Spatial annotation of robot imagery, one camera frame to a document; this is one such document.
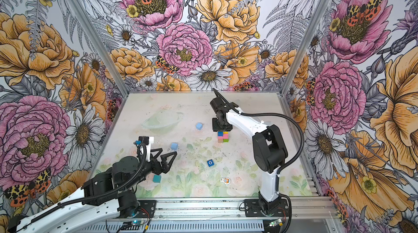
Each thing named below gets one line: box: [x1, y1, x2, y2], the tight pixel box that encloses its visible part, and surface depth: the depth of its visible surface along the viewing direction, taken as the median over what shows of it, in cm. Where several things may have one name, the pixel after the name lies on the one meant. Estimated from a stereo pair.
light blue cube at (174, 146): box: [170, 142, 178, 151], surface depth 96 cm
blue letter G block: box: [206, 158, 215, 168], surface depth 89 cm
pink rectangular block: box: [217, 133, 230, 140], surface depth 96 cm
